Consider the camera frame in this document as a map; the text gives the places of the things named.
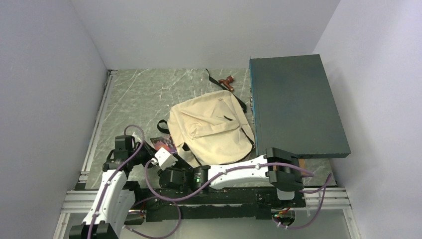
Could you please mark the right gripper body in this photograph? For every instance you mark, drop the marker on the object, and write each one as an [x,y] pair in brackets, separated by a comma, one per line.
[181,165]

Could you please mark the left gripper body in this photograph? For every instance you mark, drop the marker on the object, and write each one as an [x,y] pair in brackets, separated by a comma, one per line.
[145,155]

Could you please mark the blue Jane Eyre book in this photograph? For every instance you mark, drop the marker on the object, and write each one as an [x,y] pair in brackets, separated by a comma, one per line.
[165,142]

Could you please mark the beige canvas backpack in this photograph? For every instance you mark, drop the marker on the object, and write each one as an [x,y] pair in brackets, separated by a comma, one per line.
[211,129]

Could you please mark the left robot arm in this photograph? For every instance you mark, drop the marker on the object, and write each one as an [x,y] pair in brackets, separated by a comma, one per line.
[116,194]

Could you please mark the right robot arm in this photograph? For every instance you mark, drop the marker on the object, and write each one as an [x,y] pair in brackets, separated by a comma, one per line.
[278,167]

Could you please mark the brown T-shaped clip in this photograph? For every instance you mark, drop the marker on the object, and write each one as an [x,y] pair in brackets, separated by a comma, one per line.
[227,83]

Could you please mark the wooden board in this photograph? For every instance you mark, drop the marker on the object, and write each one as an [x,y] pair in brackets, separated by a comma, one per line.
[302,163]

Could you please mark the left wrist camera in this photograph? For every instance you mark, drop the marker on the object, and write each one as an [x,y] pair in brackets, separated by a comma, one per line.
[137,138]

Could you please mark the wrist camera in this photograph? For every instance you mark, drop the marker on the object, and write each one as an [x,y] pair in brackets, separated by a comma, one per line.
[137,138]
[165,159]

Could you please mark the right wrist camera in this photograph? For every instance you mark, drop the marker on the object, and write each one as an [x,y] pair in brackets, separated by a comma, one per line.
[165,159]

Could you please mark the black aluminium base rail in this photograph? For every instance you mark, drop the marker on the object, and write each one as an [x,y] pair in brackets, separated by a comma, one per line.
[239,202]

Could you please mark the dark network switch box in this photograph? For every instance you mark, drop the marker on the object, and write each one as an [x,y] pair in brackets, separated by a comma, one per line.
[294,108]

